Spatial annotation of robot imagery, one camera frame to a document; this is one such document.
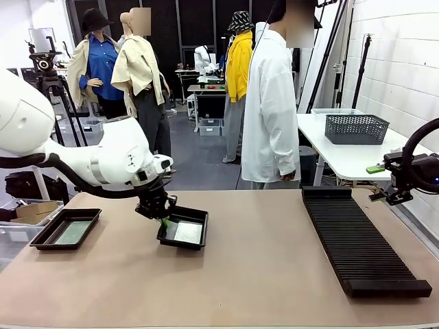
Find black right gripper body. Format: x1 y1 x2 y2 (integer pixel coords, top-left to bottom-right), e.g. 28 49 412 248
383 152 439 192

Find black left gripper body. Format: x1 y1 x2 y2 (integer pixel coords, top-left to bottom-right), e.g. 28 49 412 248
138 183 169 210

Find green circuit board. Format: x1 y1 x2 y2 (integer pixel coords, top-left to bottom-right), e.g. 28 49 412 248
174 221 204 245
54 221 93 245

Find black ESD tray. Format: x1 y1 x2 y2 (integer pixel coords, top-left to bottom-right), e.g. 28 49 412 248
156 206 210 251
29 208 103 251

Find person's right forearm white sleeve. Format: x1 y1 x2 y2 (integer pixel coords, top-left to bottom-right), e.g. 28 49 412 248
274 112 302 174

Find white side table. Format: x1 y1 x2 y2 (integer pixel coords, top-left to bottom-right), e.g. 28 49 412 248
296 112 439 208

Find grey plastic basket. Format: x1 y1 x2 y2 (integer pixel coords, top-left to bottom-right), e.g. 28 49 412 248
324 114 391 145

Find black slotted board rack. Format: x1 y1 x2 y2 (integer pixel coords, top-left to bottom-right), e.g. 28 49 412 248
301 185 433 298

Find black plastic stool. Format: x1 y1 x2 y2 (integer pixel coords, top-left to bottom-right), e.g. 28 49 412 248
298 145 318 188

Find clear plastic box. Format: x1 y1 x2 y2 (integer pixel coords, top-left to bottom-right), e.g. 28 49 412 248
310 108 364 117

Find clear storage bin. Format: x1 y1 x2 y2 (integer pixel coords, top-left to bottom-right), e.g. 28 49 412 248
82 119 104 134
198 118 224 137

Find thin black light stand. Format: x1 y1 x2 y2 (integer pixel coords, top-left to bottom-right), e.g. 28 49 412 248
351 33 373 110

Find background work table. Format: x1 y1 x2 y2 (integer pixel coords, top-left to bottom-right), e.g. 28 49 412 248
187 84 228 133

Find brown cardboard box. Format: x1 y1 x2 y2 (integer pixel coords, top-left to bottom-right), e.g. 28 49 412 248
15 201 58 226

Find mannequin in cream jacket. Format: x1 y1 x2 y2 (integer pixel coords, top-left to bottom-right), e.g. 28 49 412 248
110 7 178 174

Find person in white shirt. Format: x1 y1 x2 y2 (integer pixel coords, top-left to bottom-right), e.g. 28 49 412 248
241 0 323 191

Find black bag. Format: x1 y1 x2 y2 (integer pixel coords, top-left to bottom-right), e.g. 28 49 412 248
4 170 69 202

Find large black stand legs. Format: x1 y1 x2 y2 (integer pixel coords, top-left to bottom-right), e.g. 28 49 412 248
296 0 356 114

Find mannequin in blue shirt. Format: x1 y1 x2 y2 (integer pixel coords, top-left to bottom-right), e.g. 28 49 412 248
67 29 126 121

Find mannequin in yellow hoodie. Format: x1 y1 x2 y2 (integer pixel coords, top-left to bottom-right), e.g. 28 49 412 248
222 29 257 165

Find plain black bucket hat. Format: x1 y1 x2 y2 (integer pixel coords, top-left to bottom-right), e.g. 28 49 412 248
81 8 115 34

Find patterned black white bucket hat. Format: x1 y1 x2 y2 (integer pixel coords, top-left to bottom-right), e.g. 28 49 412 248
226 10 257 32

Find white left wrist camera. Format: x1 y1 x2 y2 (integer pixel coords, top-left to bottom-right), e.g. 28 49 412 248
150 154 174 176

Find black camera tripod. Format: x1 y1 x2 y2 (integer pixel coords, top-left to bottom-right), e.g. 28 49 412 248
36 75 89 148

